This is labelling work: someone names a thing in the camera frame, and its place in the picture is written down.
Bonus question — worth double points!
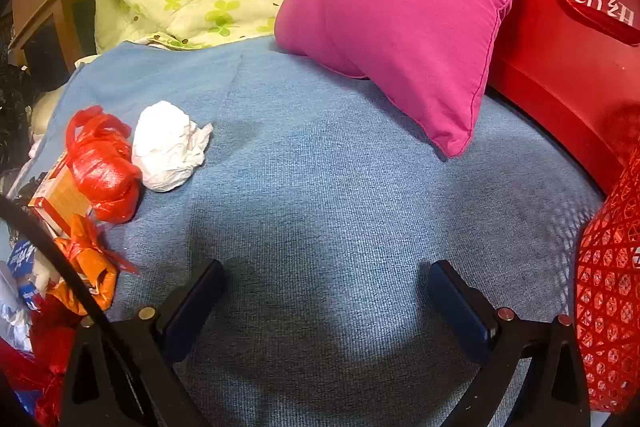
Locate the orange plastic bag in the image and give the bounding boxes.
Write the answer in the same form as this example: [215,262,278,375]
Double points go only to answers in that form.
[54,215,139,311]

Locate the blue white carton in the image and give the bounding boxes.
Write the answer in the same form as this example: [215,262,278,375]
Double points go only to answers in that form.
[8,239,40,311]

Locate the orange red medicine box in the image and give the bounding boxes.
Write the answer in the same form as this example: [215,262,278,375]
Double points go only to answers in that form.
[28,153,92,237]

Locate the red plastic bag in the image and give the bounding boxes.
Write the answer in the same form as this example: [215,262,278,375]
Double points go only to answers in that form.
[65,105,142,225]

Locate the white plastic bag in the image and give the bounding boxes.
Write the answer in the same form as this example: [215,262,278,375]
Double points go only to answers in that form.
[131,101,214,193]

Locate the red plastic basket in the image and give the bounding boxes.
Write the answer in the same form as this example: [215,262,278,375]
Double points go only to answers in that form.
[575,154,639,413]

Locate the blue towel blanket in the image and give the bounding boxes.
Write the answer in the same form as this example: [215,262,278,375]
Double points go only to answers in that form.
[29,38,602,426]

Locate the red tote bag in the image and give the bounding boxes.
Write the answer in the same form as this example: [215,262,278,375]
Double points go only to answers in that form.
[488,0,639,192]

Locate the wooden cabinet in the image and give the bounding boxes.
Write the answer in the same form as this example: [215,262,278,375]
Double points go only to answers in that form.
[10,0,96,72]

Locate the magenta pillow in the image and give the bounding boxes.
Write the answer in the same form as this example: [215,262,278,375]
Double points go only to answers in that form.
[274,0,513,157]

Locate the black cable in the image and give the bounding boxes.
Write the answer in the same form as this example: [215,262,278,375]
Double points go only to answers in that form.
[0,195,172,427]

